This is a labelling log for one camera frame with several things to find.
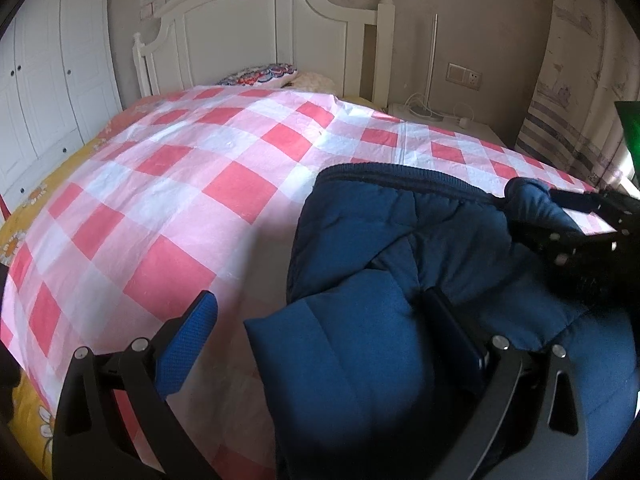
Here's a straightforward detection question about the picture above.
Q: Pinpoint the white nightstand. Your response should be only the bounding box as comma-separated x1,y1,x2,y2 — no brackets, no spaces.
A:
387,102,506,148

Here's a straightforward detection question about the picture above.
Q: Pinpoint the pink checkered blanket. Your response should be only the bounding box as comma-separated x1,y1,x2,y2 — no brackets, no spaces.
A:
0,85,618,480

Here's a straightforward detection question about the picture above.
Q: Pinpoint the beige wall socket panel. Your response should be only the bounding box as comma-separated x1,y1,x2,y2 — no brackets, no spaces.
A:
446,62,483,87

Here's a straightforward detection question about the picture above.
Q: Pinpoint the blue puffer jacket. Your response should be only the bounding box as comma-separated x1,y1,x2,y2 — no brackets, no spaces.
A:
244,162,640,480

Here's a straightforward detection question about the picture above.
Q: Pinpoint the white wardrobe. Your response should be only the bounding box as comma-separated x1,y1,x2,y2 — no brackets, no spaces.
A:
0,0,123,206

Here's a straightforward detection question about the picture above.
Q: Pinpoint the white wooden headboard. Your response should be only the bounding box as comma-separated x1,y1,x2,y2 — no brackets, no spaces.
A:
131,0,396,111

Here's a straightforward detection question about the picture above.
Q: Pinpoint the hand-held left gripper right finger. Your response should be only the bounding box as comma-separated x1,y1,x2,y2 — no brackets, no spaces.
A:
422,287,591,480

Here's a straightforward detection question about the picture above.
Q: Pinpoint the yellow floral bed sheet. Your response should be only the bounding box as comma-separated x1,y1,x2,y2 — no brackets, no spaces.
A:
0,120,126,480

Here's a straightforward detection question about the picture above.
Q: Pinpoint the patterned curtain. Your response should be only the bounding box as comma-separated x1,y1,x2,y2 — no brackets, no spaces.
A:
515,0,640,196

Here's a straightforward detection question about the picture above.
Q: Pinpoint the white charger cable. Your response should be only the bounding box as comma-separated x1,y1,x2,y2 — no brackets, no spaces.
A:
451,101,477,127

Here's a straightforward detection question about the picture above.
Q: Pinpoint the cream fluffy pillow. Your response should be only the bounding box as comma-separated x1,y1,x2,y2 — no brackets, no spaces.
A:
292,71,341,95

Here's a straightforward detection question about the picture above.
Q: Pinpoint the green plastic panel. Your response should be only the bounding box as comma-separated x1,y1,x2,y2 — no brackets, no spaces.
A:
616,101,640,182

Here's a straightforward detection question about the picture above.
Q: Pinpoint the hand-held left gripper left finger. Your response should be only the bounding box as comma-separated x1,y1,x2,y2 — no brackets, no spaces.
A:
51,290,220,480

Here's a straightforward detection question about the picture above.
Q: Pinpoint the colourful patterned pillow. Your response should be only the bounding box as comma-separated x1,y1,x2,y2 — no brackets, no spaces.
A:
216,62,300,88

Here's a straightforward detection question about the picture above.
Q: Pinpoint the white power strip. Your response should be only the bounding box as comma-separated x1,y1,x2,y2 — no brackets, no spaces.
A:
400,104,447,122

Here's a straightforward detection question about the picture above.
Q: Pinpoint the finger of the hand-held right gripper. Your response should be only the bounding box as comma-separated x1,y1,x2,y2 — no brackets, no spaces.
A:
550,189,636,233
510,222,626,271

